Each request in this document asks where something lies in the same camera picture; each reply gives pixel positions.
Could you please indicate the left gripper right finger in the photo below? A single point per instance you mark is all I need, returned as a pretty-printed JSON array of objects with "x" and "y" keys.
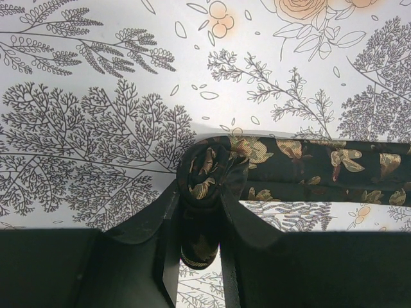
[{"x": 265, "y": 267}]

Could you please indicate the black gold floral tie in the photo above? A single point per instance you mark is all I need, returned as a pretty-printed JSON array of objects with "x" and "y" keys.
[{"x": 268, "y": 169}]

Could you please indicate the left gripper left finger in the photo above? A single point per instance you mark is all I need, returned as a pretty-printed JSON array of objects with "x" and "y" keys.
[{"x": 135, "y": 264}]

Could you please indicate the floral patterned table mat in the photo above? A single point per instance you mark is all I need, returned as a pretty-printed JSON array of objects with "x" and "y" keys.
[{"x": 100, "y": 100}]

